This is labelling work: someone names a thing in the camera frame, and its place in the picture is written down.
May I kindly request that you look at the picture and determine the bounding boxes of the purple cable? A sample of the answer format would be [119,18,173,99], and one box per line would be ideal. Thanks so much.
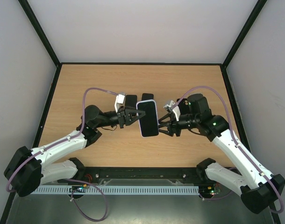
[6,87,119,221]
[170,85,285,213]

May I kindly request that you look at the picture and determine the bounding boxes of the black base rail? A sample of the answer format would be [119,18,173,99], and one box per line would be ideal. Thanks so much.
[57,166,225,187]

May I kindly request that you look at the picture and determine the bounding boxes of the white slotted cable duct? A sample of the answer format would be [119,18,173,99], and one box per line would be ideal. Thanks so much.
[32,185,199,196]

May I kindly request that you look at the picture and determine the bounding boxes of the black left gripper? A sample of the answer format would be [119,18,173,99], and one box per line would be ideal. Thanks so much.
[95,107,146,130]

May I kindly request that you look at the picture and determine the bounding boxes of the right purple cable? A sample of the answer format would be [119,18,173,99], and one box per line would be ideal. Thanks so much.
[170,85,285,213]

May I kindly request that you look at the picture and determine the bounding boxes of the black enclosure frame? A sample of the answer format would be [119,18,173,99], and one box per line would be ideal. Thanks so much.
[0,0,281,224]

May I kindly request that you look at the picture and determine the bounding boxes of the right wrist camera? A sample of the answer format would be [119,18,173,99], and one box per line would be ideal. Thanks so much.
[164,100,181,121]

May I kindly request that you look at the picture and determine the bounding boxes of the black smartphone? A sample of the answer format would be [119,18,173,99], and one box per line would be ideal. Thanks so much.
[141,93,154,101]

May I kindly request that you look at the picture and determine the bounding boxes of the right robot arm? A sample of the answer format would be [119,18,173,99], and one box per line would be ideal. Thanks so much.
[159,93,285,214]

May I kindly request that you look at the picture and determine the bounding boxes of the phone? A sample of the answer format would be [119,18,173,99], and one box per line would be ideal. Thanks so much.
[136,99,159,138]
[125,94,137,110]

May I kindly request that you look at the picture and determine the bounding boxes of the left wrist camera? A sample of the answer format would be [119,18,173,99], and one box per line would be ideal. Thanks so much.
[114,93,126,112]

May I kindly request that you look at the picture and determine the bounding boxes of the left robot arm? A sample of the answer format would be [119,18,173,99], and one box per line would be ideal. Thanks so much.
[4,105,146,197]

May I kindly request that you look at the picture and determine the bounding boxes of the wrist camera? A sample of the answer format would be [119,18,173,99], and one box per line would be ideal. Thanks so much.
[114,93,126,112]
[164,100,181,121]

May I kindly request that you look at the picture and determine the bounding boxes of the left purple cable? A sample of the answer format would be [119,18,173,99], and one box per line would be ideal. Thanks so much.
[6,87,119,221]

